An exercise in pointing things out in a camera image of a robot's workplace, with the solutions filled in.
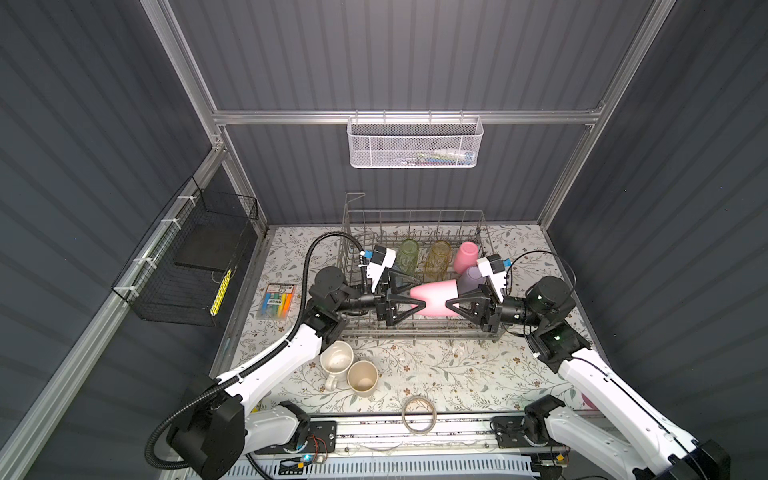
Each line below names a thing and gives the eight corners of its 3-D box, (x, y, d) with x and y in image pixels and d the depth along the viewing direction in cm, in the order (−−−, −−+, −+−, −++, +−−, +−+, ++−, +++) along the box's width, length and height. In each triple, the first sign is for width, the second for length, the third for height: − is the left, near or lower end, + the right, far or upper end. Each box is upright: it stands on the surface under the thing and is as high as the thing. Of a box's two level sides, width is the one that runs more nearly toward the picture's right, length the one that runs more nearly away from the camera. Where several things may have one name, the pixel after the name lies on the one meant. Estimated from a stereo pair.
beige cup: (347, 388, 83) (342, 376, 75) (360, 367, 87) (357, 354, 79) (367, 401, 81) (364, 390, 73) (379, 379, 85) (378, 366, 76)
